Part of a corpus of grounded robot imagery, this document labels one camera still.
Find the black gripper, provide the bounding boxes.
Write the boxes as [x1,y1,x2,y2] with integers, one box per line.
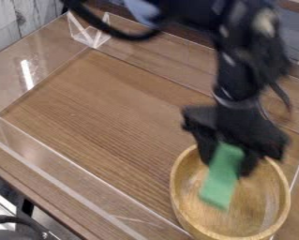
[182,105,290,177]

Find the green rectangular block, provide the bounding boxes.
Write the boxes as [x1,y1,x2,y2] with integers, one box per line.
[198,142,245,211]

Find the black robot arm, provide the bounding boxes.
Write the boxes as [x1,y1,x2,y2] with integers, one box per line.
[150,0,290,176]

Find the light wooden bowl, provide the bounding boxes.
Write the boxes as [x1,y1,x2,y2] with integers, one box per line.
[170,146,290,240]

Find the black cable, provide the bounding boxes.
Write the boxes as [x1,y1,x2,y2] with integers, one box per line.
[62,0,166,42]

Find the clear acrylic corner bracket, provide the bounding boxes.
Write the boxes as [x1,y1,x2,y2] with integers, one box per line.
[67,12,111,49]

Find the clear acrylic tray wall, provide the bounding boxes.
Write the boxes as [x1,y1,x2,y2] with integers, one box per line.
[0,116,190,240]

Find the black table leg bracket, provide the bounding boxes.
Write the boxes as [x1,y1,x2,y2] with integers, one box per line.
[13,197,66,240]

